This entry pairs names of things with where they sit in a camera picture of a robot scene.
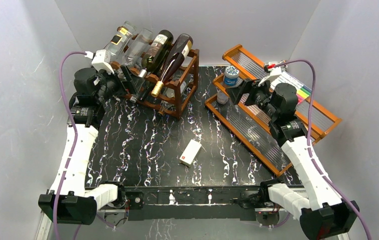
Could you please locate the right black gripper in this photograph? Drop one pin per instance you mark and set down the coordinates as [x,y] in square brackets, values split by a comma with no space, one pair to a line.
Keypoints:
[235,93]

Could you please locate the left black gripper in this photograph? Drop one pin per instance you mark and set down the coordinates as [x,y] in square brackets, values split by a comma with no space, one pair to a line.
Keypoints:
[102,74]

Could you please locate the green wine bottle brown label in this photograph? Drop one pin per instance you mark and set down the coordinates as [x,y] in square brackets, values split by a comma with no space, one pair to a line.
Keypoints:
[154,56]

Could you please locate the dark red wine bottle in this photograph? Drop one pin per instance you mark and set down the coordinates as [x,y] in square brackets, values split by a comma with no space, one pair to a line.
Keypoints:
[174,60]

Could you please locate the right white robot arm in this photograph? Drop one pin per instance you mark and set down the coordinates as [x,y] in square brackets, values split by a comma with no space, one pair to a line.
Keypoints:
[323,213]

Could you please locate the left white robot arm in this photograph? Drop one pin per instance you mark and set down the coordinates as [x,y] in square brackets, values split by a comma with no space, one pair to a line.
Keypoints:
[68,201]

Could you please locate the clear empty glass bottle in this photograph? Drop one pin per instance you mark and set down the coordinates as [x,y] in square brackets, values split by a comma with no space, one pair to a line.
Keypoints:
[137,47]

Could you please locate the clear bottle gold label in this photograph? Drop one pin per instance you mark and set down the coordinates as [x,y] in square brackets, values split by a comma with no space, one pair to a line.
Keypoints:
[120,39]

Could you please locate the brown wooden wine rack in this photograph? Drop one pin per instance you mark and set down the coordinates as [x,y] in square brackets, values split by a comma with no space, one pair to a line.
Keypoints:
[176,93]

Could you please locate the small grey capped jar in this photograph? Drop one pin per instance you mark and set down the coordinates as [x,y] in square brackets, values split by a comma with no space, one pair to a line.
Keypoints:
[222,97]

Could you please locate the blue lidded jar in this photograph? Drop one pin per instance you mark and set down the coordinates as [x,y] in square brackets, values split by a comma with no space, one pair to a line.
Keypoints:
[231,75]

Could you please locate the orange tiered display shelf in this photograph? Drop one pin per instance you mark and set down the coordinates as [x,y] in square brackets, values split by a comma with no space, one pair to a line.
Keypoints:
[250,124]

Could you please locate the pack of coloured markers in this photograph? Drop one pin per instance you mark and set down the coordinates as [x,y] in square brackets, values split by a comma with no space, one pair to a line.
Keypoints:
[302,91]

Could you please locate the white rectangular box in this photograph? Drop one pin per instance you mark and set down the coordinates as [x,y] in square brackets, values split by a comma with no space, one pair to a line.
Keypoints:
[190,152]

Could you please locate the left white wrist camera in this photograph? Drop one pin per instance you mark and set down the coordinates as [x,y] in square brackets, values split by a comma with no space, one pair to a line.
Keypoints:
[100,60]

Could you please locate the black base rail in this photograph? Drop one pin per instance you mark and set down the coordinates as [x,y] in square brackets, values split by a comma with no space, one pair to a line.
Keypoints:
[194,202]

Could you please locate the aluminium frame rail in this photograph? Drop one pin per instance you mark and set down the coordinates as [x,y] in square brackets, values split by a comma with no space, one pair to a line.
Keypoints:
[44,227]

